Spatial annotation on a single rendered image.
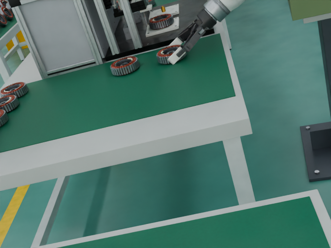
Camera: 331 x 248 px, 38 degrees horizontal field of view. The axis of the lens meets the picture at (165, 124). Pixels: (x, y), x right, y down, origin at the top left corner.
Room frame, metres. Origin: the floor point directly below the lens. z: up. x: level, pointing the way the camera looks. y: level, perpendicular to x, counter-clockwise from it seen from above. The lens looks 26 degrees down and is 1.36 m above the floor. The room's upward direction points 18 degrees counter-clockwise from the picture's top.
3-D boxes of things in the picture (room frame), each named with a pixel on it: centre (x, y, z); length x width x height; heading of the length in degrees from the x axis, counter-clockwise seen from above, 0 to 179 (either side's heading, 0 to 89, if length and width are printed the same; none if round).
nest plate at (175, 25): (2.12, -0.12, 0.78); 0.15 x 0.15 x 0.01; 81
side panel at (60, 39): (1.98, 0.31, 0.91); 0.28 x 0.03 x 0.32; 81
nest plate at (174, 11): (2.36, -0.16, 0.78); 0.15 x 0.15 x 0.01; 81
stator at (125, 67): (1.77, 0.08, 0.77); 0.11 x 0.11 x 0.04
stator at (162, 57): (1.74, -0.10, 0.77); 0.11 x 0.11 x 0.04
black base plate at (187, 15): (2.24, -0.13, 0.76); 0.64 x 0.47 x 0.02; 171
